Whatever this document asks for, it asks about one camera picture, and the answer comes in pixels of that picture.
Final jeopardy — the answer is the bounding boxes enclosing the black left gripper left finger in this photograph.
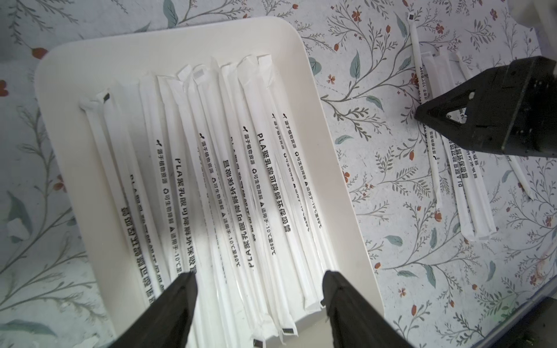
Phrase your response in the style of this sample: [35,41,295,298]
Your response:
[110,273,198,348]

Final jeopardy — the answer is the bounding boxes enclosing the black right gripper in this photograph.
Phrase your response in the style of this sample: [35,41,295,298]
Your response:
[416,56,556,158]

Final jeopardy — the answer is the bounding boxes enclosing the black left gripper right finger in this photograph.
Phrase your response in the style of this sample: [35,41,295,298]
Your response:
[322,271,411,348]

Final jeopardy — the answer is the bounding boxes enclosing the straw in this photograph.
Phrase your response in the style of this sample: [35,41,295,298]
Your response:
[238,55,321,314]
[422,47,495,242]
[257,55,338,271]
[79,91,164,306]

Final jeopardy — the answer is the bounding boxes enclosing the straw PLA label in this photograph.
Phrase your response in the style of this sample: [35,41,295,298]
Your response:
[193,64,305,338]

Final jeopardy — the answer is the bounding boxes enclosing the white plastic storage tray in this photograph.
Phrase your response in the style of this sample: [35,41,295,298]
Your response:
[35,17,384,334]

